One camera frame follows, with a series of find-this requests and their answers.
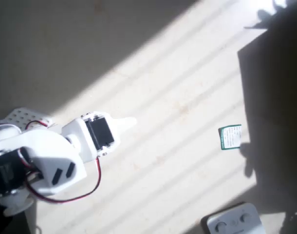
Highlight white perforated base plate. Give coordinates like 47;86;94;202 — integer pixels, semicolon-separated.
4;106;56;132

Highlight red white black servo cable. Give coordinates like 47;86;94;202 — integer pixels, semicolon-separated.
24;157;102;205
25;120;51;130

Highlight white device with round knobs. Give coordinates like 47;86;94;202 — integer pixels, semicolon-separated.
206;203;264;234

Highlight green-bordered white card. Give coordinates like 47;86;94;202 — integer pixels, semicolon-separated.
218;124;242;151

